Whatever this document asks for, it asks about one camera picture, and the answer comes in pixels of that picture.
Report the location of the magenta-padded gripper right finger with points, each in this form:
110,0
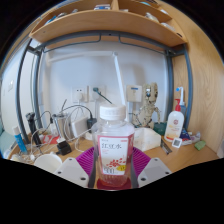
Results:
154,170

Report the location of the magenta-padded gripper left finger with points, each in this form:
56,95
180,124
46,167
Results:
70,170

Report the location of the clear drink bottle white cap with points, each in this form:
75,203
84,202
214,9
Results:
113,153

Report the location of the black power adapter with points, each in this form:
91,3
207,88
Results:
64,147

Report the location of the white paper cup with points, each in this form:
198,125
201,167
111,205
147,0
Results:
48,162

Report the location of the grey metal ruler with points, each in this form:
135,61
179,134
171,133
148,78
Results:
166,146

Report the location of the small white digital thermometer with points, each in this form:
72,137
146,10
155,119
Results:
177,142

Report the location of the red flat packet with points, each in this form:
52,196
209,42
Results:
50,139

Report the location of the white power bank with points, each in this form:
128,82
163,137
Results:
79,126

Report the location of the silver metal tumbler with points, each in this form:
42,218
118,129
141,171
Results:
60,126

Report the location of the flat round red coaster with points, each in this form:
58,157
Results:
113,188

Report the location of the white lotion bottle red pump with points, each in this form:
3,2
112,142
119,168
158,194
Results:
174,126

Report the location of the colourful small packets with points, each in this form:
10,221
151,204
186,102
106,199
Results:
190,138

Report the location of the black charger plug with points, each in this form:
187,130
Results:
91,122

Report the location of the small green packet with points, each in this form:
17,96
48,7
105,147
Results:
200,145

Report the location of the blue bottle white cap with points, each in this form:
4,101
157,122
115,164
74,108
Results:
20,141

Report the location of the black handheld trimmer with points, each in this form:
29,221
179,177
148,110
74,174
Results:
32,125

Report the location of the wooden tree creature figurine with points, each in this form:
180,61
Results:
150,106

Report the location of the clear spray bottle white nozzle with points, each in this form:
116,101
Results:
180,95

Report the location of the white desk lamp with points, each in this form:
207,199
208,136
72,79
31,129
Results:
119,76

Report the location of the wooden shelf unit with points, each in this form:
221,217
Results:
106,23

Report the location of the white wall socket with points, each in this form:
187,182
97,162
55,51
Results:
101,96
80,94

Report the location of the white wall box blue mark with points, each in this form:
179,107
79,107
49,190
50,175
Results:
134,93

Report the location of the grey metal desk frame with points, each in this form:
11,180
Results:
170,76

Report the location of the white wall switch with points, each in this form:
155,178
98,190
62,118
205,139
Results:
10,86

